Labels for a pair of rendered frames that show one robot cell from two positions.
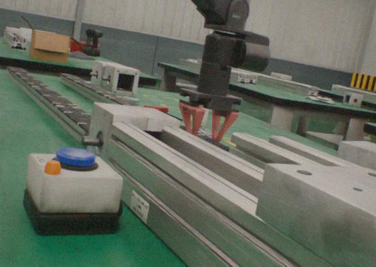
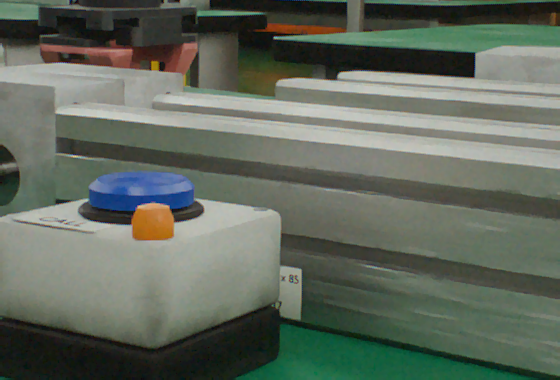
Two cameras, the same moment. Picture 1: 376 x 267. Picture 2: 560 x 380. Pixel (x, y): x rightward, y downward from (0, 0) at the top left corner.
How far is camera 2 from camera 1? 0.28 m
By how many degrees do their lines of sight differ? 26
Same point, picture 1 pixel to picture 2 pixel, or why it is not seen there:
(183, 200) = (447, 220)
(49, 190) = (168, 282)
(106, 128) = (23, 129)
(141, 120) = (112, 90)
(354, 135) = (216, 79)
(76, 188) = (212, 262)
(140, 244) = (357, 361)
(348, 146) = (499, 62)
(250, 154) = not seen: hidden behind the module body
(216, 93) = (144, 1)
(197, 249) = (538, 317)
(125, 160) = not seen: hidden behind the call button
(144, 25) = not seen: outside the picture
